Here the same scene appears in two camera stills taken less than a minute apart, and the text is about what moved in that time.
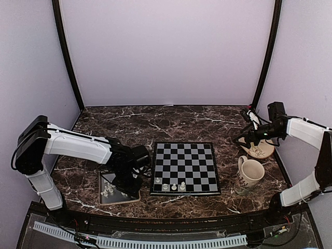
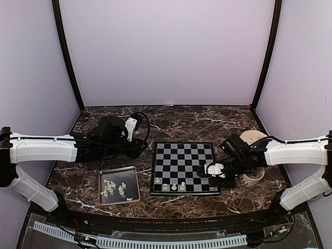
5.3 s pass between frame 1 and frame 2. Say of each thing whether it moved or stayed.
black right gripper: moved
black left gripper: moved
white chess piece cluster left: stayed
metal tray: stayed
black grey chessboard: stayed
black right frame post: stayed
